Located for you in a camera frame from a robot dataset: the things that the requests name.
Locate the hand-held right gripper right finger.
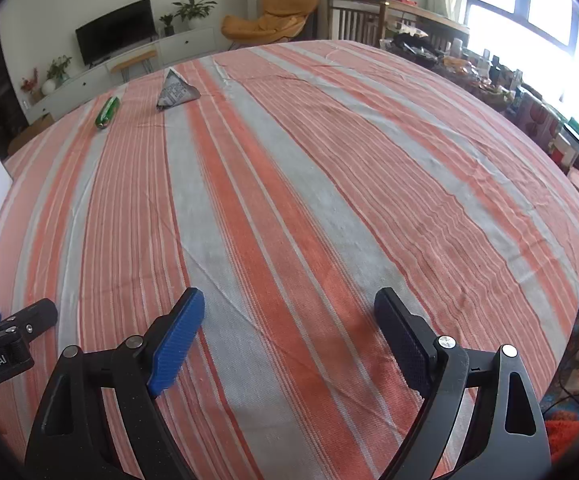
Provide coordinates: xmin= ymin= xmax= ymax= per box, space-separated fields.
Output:
xmin=373 ymin=287 xmax=553 ymax=480

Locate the clutter of bottles and boxes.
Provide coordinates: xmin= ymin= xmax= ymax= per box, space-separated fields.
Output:
xmin=379 ymin=25 xmax=525 ymax=106

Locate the grey triangular snack packet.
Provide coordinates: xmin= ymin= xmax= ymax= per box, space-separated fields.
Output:
xmin=156 ymin=67 xmax=201 ymax=112

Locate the red fleece blanket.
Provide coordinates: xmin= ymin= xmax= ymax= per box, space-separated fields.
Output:
xmin=544 ymin=417 xmax=579 ymax=466

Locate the red patterned box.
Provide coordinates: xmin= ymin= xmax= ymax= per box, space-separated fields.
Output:
xmin=517 ymin=95 xmax=557 ymax=138

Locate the white television cabinet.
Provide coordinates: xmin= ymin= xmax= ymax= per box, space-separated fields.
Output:
xmin=32 ymin=27 xmax=216 ymax=121

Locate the large green potted plant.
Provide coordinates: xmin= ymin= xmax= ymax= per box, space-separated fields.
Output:
xmin=172 ymin=0 xmax=217 ymax=31

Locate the green tube packet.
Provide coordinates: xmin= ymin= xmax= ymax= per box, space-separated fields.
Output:
xmin=95 ymin=96 xmax=121 ymax=130

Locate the dark framed window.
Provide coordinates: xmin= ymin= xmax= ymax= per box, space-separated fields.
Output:
xmin=462 ymin=0 xmax=579 ymax=126

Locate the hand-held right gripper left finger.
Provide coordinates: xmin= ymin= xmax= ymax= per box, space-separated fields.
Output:
xmin=23 ymin=287 xmax=206 ymax=480

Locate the red flower plant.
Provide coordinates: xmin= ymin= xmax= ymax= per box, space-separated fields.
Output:
xmin=20 ymin=67 xmax=42 ymax=106

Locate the black flat television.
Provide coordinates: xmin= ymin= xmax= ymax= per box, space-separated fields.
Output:
xmin=75 ymin=0 xmax=159 ymax=67

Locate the wooden slatted crib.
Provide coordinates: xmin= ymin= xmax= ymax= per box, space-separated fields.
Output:
xmin=327 ymin=0 xmax=470 ymax=53

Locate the orange striped tablecloth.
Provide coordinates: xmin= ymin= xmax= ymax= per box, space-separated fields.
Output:
xmin=0 ymin=40 xmax=579 ymax=480

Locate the orange lounge chair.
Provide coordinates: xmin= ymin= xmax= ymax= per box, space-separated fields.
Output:
xmin=220 ymin=0 xmax=320 ymax=51

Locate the wooden bench with metal legs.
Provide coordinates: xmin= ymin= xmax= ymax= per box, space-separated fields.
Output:
xmin=106 ymin=50 xmax=159 ymax=81

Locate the brown cardboard box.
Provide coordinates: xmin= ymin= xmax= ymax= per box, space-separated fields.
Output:
xmin=8 ymin=114 xmax=55 ymax=153

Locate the white and red box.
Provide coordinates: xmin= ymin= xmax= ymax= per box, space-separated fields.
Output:
xmin=552 ymin=127 xmax=579 ymax=171

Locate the plant in white vase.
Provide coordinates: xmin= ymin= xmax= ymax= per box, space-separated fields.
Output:
xmin=42 ymin=55 xmax=72 ymax=97

